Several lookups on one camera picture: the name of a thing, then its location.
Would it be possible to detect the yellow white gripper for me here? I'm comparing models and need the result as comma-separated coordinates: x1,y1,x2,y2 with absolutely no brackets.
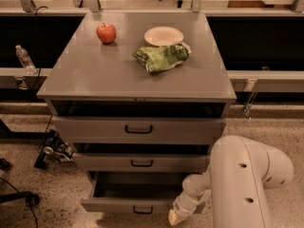
168,209,186,226

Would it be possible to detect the grey bottom drawer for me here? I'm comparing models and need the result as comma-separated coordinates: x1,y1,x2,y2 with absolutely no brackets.
81,172,186,215

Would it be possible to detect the grey drawer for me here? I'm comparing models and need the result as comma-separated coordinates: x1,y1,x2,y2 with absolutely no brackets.
73,153,209,173
81,172,186,215
53,117,226,144

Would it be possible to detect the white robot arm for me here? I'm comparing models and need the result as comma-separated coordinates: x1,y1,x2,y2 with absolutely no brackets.
168,136,294,228

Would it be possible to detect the grey middle drawer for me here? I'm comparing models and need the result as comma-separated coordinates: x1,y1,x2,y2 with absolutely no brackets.
73,153,209,173

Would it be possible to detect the grey metal drawer cabinet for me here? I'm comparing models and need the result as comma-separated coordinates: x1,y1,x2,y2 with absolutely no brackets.
36,10,238,188

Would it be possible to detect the grey top drawer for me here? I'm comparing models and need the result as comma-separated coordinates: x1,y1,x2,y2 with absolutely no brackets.
53,117,226,144

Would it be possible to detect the black chair leg with caster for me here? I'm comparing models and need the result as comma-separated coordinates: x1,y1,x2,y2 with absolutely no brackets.
0,177,41,228

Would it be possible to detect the green chip bag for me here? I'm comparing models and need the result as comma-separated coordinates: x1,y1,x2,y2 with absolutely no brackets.
133,44,191,73

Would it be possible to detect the white paper plate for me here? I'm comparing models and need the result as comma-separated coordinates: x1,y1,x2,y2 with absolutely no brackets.
144,27,183,47

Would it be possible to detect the red apple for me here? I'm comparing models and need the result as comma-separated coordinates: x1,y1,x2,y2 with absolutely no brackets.
96,23,117,44

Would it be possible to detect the clear plastic water bottle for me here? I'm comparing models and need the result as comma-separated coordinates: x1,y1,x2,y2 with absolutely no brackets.
15,45,36,75

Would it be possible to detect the black floor device with cables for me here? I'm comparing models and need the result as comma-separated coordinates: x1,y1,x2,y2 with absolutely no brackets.
34,130,73,169

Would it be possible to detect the metal clamp bracket on rail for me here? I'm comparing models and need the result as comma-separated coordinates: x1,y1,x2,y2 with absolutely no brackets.
243,79,257,120

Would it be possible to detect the black cable on rail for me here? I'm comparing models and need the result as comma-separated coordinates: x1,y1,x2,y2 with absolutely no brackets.
30,6,49,90

